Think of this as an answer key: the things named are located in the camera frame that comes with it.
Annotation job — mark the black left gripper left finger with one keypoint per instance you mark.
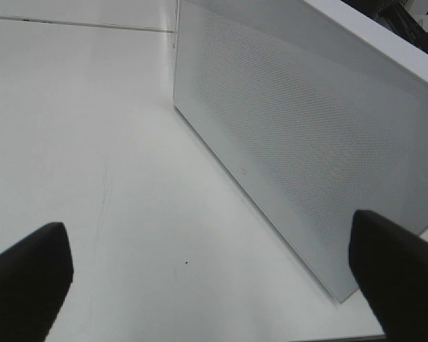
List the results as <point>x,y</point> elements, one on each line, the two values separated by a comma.
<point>35,276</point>

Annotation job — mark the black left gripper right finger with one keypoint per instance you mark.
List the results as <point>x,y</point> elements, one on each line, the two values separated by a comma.
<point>390,266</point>

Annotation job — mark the white microwave door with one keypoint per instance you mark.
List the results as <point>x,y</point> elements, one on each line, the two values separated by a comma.
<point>316,110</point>

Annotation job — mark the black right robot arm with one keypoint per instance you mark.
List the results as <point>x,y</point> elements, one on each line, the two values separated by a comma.
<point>407,19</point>

